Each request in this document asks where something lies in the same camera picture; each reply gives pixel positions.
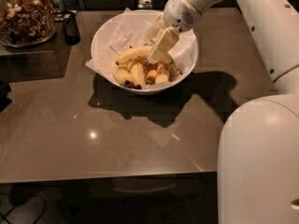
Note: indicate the long yellow banana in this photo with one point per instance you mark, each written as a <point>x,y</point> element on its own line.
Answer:
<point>134,53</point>

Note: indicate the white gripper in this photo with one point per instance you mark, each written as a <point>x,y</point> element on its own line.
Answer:
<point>179,13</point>

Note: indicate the small banana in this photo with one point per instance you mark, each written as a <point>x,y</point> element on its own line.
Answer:
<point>138,75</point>
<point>163,73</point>
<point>123,77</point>

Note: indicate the small banana middle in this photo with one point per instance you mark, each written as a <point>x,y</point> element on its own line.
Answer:
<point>138,75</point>

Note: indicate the small banana left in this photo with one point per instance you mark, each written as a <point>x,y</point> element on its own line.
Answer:
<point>123,77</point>

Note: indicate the small banana right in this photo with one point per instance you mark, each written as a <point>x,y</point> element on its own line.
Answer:
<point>163,73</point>

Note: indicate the orange fruit piece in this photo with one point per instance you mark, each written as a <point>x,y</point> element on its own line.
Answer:
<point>151,73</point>

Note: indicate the white bowl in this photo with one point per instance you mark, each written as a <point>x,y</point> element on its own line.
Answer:
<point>102,38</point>

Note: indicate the white paper liner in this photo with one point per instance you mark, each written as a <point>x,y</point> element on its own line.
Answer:
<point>130,28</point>

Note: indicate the black box on table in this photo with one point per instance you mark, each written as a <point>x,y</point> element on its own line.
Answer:
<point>48,60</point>

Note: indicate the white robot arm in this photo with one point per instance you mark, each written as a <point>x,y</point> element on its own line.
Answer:
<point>258,157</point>

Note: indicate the small black device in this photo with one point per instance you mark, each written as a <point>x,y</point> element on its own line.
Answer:
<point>68,18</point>

